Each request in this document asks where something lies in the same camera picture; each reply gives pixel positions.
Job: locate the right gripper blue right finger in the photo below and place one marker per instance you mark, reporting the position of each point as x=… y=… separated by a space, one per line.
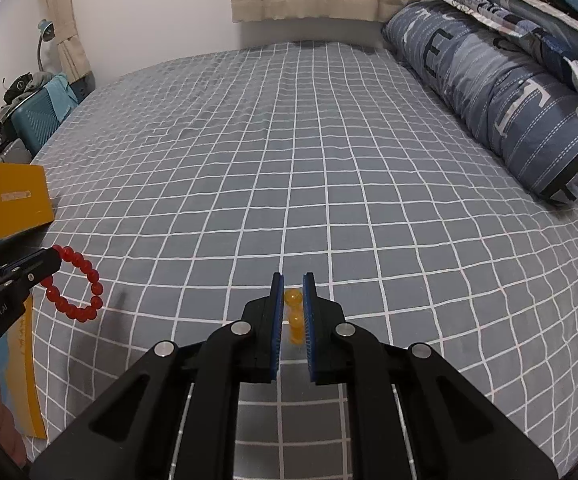
x=412 y=415

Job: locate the folded blue duvet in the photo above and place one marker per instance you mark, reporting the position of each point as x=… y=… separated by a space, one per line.
x=509 y=103

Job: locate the teal suitcase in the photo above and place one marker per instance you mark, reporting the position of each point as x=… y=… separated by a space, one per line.
x=35 y=121

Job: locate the clutter pile on suitcases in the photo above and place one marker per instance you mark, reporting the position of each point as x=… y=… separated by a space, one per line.
x=21 y=89

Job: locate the blue patterned pillow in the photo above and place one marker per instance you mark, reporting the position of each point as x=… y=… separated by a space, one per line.
x=544 y=32

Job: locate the grey checked bed sheet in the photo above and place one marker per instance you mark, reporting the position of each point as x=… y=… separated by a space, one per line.
x=189 y=184

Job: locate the light blue towel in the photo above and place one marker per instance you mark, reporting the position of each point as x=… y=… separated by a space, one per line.
x=62 y=97

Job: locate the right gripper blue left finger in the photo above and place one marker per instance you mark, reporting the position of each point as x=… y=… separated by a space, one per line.
x=173 y=413

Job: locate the grey suitcase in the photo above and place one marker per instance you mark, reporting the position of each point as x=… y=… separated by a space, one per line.
x=12 y=149

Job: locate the beige side curtain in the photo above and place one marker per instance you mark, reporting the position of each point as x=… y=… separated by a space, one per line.
x=68 y=44

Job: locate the blue desk lamp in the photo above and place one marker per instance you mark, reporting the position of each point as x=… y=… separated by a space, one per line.
x=46 y=56

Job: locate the blue yellow cardboard box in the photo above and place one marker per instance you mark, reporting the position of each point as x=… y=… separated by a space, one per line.
x=24 y=208

